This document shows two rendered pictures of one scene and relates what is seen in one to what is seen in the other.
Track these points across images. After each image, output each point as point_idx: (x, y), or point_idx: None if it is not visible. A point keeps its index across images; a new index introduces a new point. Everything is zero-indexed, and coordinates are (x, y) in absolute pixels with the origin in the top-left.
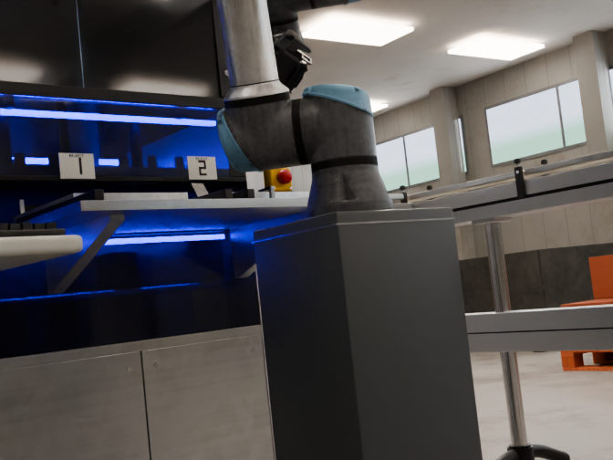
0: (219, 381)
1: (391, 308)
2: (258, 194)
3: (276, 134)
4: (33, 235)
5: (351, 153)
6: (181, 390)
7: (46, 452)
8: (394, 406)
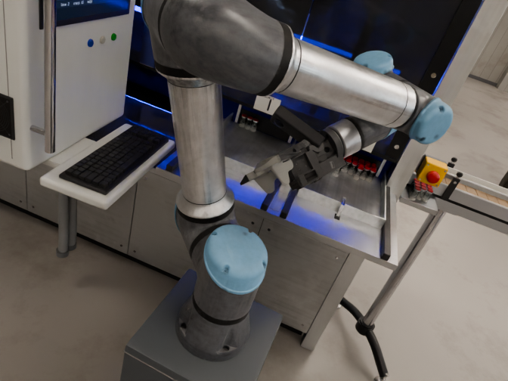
0: (305, 258)
1: None
2: (335, 202)
3: (185, 242)
4: (86, 187)
5: (200, 306)
6: (278, 248)
7: None
8: None
